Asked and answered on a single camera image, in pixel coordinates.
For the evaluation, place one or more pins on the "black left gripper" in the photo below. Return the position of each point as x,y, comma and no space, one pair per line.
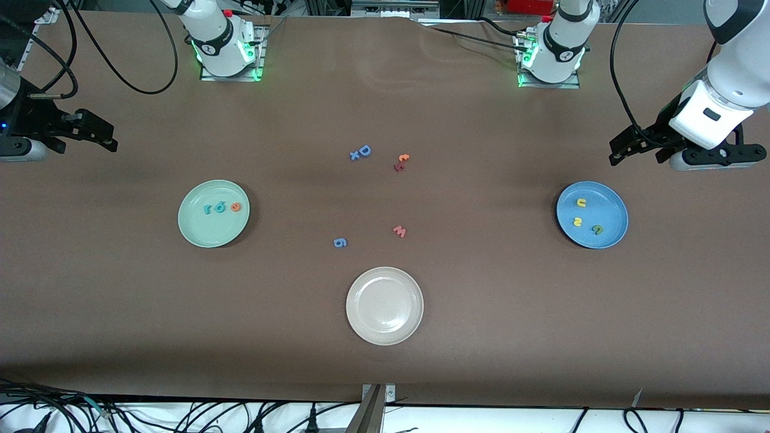
657,132

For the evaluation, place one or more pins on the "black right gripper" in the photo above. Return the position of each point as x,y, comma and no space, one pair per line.
33,120

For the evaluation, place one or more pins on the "teal letter b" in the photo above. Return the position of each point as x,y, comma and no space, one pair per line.
221,208

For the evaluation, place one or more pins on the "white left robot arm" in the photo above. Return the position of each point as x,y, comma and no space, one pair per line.
734,78

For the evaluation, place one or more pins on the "blue plate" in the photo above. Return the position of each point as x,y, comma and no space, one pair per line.
607,207

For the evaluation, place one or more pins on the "mint green plate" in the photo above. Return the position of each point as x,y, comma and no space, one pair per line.
213,231

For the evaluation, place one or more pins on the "red box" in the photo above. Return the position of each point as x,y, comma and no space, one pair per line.
529,6

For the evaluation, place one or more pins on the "red letter w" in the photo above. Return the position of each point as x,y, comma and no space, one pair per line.
399,233

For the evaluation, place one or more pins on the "white paper scrap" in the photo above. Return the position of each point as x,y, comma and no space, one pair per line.
637,398

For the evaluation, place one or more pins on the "blue letter g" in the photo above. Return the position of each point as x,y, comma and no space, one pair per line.
335,242

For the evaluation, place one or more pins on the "blue letter D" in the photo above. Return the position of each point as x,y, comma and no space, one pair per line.
361,150

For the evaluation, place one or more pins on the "grey metal box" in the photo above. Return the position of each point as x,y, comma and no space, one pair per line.
397,9

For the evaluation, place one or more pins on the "beige plate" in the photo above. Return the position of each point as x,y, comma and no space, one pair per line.
385,305

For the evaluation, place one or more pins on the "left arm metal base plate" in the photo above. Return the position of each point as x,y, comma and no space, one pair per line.
547,85

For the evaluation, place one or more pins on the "aluminium frame profile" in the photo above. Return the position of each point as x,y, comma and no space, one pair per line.
48,16

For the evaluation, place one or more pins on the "metal table bracket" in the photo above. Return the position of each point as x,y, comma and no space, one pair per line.
373,415

